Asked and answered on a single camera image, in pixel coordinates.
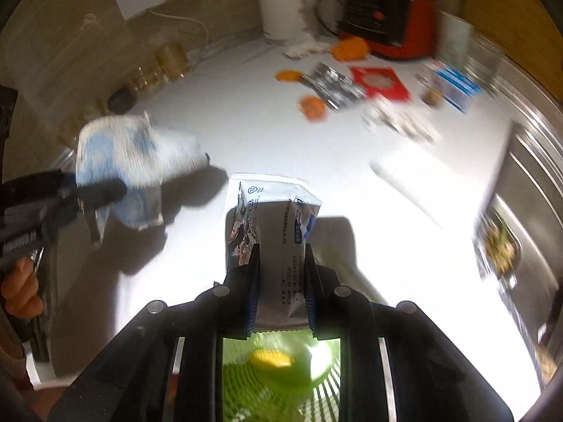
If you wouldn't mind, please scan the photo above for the blue white wrapper packet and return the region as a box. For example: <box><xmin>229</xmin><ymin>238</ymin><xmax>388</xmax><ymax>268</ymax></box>
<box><xmin>226</xmin><ymin>173</ymin><xmax>322</xmax><ymax>332</ymax></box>

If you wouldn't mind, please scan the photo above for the green perforated trash basket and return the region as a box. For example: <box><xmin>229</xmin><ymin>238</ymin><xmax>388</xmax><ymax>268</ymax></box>
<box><xmin>221</xmin><ymin>329</ymin><xmax>341</xmax><ymax>421</ymax></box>

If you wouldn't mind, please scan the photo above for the white crumpled tissue by roll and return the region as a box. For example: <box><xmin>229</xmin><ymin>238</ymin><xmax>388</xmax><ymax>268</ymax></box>
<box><xmin>283</xmin><ymin>41</ymin><xmax>331</xmax><ymax>59</ymax></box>

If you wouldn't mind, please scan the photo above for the blue white cloth rag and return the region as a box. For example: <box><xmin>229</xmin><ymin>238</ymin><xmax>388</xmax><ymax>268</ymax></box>
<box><xmin>75</xmin><ymin>115</ymin><xmax>209</xmax><ymax>245</ymax></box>

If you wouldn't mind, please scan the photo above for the black appliance power cable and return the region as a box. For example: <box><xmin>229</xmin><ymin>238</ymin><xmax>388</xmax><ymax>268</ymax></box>
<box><xmin>315</xmin><ymin>0</ymin><xmax>348</xmax><ymax>38</ymax></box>

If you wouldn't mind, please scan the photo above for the red black kitchen appliance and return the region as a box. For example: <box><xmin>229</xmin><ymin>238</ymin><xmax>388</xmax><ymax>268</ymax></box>
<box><xmin>338</xmin><ymin>0</ymin><xmax>437</xmax><ymax>61</ymax></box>

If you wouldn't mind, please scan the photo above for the stainless steel sink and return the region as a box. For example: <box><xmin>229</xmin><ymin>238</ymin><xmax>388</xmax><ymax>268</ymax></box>
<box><xmin>480</xmin><ymin>124</ymin><xmax>562</xmax><ymax>363</ymax></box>

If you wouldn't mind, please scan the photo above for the white patterned cup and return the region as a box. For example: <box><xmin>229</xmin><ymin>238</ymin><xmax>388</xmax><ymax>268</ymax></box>
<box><xmin>435</xmin><ymin>12</ymin><xmax>473</xmax><ymax>71</ymax></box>

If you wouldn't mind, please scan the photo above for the sink strainer with food scraps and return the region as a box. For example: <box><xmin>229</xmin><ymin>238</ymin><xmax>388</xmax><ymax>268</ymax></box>
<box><xmin>474</xmin><ymin>208</ymin><xmax>521</xmax><ymax>280</ymax></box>

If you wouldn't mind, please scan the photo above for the small orange peel piece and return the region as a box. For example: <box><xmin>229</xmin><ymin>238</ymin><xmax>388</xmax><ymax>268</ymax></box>
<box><xmin>275</xmin><ymin>70</ymin><xmax>303</xmax><ymax>82</ymax></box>

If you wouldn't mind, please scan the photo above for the yellow mesh sponge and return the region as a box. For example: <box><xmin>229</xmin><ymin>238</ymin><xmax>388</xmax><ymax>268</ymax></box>
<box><xmin>248</xmin><ymin>348</ymin><xmax>295</xmax><ymax>371</ymax></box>

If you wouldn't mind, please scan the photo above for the small amber glass jar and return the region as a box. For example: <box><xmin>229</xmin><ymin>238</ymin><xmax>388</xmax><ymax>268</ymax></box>
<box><xmin>131</xmin><ymin>66</ymin><xmax>165</xmax><ymax>98</ymax></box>

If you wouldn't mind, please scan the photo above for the brown walnut ball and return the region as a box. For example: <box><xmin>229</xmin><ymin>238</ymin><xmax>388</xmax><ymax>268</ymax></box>
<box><xmin>421</xmin><ymin>87</ymin><xmax>444</xmax><ymax>109</ymax></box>

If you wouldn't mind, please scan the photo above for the orange ridged sponge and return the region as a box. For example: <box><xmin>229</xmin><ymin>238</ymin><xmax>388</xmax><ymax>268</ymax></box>
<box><xmin>330</xmin><ymin>36</ymin><xmax>370</xmax><ymax>62</ymax></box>

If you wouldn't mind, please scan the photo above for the red snack packet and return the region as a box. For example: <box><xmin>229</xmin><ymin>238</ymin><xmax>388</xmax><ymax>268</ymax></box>
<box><xmin>350</xmin><ymin>67</ymin><xmax>410</xmax><ymax>102</ymax></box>

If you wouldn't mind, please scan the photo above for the white tissue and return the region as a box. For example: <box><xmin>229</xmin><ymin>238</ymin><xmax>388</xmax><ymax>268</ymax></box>
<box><xmin>363</xmin><ymin>96</ymin><xmax>442</xmax><ymax>144</ymax></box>
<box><xmin>283</xmin><ymin>41</ymin><xmax>331</xmax><ymax>59</ymax></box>

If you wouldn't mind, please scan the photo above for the blue white carton box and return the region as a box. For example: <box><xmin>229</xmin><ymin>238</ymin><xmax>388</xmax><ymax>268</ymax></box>
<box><xmin>432</xmin><ymin>67</ymin><xmax>482</xmax><ymax>113</ymax></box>

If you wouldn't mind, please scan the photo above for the silver foil blister pack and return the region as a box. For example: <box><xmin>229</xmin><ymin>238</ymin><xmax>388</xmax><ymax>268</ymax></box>
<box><xmin>299</xmin><ymin>63</ymin><xmax>367</xmax><ymax>110</ymax></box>

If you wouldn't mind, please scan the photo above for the person's left hand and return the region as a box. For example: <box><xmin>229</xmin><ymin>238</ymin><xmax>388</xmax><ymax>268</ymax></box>
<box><xmin>1</xmin><ymin>256</ymin><xmax>44</xmax><ymax>319</ymax></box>

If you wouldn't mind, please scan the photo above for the white paper towel roll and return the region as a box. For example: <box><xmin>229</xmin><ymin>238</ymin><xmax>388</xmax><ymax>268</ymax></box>
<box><xmin>259</xmin><ymin>0</ymin><xmax>307</xmax><ymax>43</ymax></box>

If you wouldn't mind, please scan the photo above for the dark round jar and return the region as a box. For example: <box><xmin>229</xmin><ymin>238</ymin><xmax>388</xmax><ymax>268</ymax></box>
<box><xmin>107</xmin><ymin>87</ymin><xmax>137</xmax><ymax>114</ymax></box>

